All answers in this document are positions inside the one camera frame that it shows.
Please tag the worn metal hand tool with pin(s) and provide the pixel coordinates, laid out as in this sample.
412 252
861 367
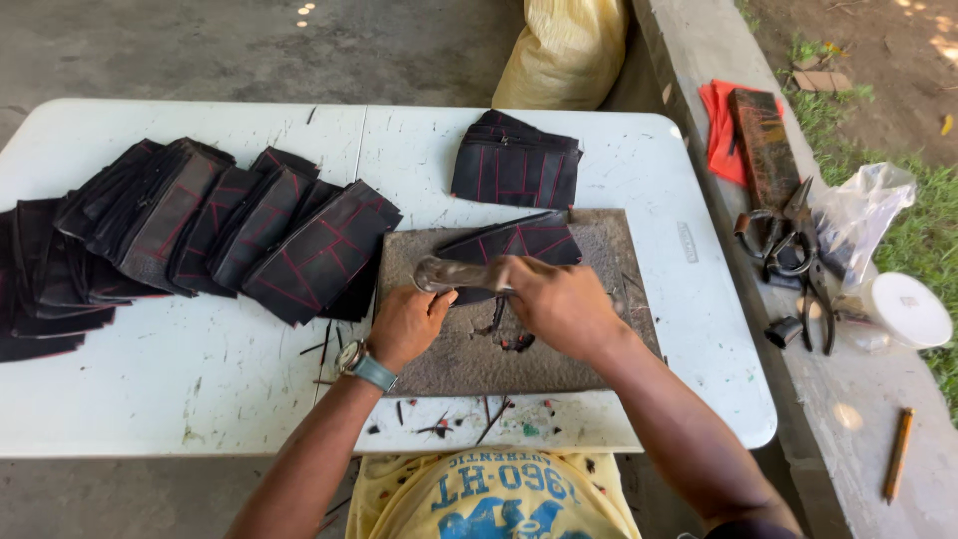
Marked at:
456 274

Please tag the person's right hand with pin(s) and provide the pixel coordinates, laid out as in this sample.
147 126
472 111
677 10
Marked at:
565 307

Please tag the grey rubber cutting mat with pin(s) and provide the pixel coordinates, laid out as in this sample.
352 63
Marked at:
464 359

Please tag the clear plastic bag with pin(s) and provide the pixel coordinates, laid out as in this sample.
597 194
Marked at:
861 209

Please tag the stack of black zipper pouches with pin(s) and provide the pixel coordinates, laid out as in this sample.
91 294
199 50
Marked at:
516 168

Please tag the white round lidded container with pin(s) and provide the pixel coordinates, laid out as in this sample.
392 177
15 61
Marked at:
909 311

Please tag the person's right fingers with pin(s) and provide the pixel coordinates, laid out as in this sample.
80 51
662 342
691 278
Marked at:
522 273

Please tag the black pliers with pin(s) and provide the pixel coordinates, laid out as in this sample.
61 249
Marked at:
817 288

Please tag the yellow printed t-shirt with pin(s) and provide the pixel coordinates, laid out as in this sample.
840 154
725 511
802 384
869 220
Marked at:
494 501

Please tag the brown cardboard piece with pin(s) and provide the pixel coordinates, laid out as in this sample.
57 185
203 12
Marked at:
822 81

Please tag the person's left fingers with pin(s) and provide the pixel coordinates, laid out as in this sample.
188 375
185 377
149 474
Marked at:
440 298

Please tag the large black scissors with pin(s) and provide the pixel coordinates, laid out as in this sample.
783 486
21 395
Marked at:
799 217

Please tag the yellow woven sack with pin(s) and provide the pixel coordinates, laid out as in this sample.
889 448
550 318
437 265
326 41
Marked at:
561 56

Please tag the red cloth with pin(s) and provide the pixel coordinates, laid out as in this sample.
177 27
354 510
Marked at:
720 138

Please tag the small black clip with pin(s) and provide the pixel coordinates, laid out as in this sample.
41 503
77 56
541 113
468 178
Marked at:
784 332

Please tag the row of black stitched pouches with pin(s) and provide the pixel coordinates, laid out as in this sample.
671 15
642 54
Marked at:
262 232

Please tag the black pouch with red stitching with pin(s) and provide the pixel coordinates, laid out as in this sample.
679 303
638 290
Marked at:
535 239

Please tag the brown pencil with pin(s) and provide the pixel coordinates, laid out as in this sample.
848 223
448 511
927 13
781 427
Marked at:
898 455

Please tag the person's left hand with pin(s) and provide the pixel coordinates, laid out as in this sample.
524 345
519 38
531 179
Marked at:
404 326

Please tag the black rubber scraps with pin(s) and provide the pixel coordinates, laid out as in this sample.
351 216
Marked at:
516 342

